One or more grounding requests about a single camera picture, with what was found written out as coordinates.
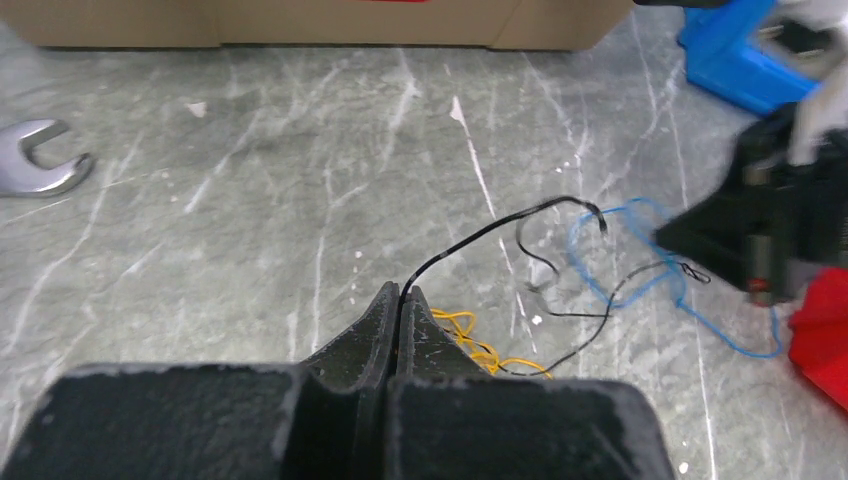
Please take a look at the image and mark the tan plastic toolbox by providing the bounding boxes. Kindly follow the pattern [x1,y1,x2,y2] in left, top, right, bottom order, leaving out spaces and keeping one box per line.
[1,0,634,51]

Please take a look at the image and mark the blue divided plastic bin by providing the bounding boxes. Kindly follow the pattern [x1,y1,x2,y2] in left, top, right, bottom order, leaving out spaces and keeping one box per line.
[678,1,818,115]

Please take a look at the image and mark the red plastic bin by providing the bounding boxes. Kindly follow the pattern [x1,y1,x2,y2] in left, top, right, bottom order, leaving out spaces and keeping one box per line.
[788,268,847,409]

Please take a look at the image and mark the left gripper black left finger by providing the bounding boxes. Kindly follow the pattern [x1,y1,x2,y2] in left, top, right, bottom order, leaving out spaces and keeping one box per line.
[1,282,399,479]

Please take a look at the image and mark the blue yellow black cables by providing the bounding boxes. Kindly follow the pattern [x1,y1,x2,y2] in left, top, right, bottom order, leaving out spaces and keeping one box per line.
[397,195,786,380]

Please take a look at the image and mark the silver combination wrench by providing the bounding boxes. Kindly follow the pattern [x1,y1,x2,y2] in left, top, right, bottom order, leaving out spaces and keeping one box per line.
[0,117,95,200]

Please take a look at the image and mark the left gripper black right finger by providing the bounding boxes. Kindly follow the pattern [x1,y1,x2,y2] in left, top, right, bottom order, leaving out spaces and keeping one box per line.
[384,287,675,479]

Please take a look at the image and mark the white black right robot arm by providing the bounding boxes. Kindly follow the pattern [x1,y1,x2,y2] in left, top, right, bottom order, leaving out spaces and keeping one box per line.
[654,1,847,306]

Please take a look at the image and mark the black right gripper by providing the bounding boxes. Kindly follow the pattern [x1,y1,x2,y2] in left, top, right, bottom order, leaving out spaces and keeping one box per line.
[654,105,847,306]

